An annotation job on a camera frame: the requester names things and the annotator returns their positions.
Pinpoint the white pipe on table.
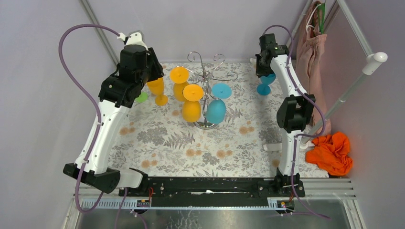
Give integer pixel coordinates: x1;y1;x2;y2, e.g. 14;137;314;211
263;143;282;152

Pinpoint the floral tablecloth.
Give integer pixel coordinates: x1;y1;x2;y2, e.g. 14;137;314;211
108;63;284;177

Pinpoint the orange wine glass front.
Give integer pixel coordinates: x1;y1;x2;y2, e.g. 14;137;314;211
182;84;204;123

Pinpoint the blue wine glass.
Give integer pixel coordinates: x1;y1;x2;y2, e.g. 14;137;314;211
205;83;232;124
256;73;276;96

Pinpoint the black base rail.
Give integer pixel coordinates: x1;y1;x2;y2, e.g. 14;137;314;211
127;177;305;208

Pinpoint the orange wine glass back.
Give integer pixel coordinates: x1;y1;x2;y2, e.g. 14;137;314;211
147;78;168;106

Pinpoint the white pipe frame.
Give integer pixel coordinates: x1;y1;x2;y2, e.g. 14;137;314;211
250;0;388;149

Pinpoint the orange wine glass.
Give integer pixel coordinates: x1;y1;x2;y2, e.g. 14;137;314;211
170;66;190;102
147;78;168;106
182;84;204;123

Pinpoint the blue wine glass back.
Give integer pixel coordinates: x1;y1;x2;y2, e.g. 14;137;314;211
256;73;276;96

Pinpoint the chrome wine glass rack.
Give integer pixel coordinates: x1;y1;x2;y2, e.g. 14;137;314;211
186;51;238;130

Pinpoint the orange cloth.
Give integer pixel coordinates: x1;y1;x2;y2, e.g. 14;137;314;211
305;132;353;176

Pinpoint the blue wine glass front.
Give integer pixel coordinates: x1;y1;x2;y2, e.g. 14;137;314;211
205;83;232;124

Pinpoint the green wine glass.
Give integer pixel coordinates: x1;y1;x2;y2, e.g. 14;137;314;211
135;92;149;103

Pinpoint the pink hanging cloth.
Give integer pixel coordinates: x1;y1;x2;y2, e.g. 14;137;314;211
296;0;332;136

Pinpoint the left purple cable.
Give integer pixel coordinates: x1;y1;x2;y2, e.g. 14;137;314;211
58;24;149;229

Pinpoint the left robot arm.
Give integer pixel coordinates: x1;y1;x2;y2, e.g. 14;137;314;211
63;44;164;196

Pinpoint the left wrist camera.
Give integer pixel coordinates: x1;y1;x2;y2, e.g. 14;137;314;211
117;30;148;51

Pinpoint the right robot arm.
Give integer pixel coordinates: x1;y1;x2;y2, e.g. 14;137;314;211
256;33;315;197

